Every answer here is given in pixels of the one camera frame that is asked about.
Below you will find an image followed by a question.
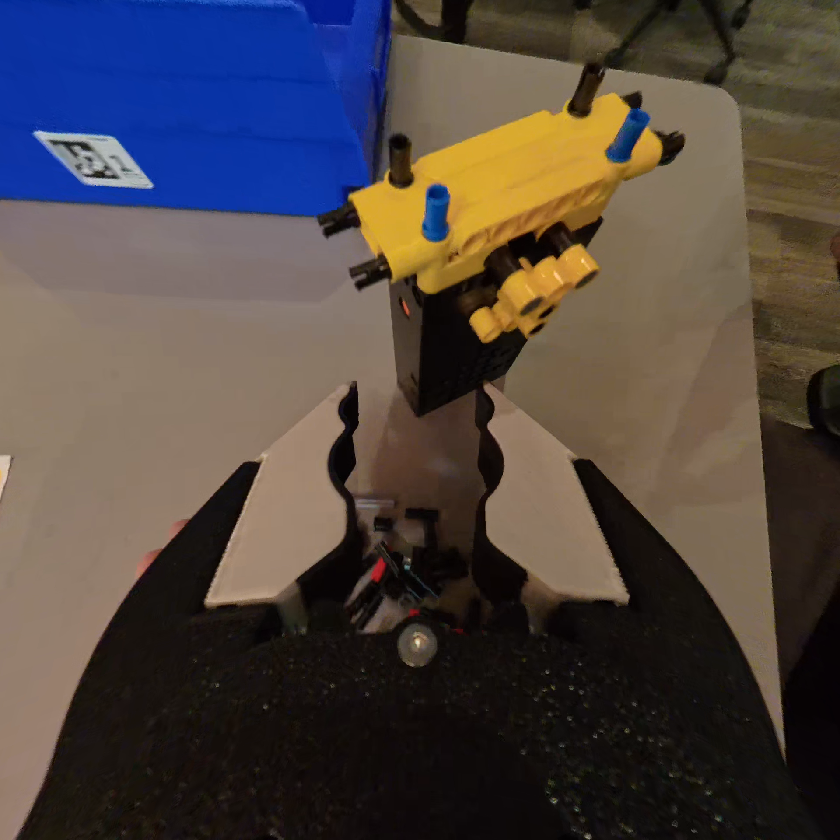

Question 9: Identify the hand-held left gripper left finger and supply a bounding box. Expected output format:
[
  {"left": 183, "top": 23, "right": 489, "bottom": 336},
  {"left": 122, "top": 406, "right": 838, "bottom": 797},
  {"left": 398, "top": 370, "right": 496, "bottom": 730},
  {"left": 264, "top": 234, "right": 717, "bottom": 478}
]
[{"left": 203, "top": 381, "right": 362, "bottom": 634}]

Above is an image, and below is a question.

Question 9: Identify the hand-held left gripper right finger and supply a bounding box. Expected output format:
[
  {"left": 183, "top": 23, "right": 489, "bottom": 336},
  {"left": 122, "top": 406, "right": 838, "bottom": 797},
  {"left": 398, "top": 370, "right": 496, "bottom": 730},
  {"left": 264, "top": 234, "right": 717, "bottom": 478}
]
[{"left": 472, "top": 382, "right": 631, "bottom": 634}]

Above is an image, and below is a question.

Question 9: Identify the pile of small building parts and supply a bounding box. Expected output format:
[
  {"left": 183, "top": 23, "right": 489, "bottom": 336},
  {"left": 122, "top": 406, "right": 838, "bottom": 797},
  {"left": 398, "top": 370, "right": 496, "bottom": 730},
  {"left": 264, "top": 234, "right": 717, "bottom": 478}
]
[{"left": 344, "top": 495, "right": 483, "bottom": 634}]

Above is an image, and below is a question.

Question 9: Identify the yellow and black brick assembly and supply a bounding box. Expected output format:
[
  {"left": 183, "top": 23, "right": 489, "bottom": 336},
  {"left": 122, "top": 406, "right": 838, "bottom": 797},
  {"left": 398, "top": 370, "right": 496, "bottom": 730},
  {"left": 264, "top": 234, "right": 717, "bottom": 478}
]
[{"left": 317, "top": 62, "right": 686, "bottom": 419}]

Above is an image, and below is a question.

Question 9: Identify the person's left hand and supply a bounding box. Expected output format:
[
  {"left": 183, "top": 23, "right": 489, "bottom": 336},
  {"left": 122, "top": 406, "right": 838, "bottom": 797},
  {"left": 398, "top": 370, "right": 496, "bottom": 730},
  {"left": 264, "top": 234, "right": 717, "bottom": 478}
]
[{"left": 134, "top": 517, "right": 193, "bottom": 580}]

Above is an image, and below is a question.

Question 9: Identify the person's leg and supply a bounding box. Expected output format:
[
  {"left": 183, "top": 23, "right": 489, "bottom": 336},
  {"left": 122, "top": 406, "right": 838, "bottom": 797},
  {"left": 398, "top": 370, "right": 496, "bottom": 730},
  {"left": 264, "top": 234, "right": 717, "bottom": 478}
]
[{"left": 760, "top": 412, "right": 840, "bottom": 664}]

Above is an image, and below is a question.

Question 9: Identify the blue storage bin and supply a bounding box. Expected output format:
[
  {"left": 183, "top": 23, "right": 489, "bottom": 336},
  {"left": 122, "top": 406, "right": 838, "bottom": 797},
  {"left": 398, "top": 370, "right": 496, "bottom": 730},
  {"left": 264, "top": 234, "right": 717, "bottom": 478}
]
[{"left": 0, "top": 0, "right": 395, "bottom": 217}]

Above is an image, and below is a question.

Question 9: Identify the black legged wooden desk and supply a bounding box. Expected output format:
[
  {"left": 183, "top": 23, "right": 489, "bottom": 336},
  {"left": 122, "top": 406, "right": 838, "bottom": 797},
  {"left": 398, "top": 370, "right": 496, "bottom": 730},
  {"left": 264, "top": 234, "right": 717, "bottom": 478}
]
[{"left": 394, "top": 0, "right": 475, "bottom": 46}]

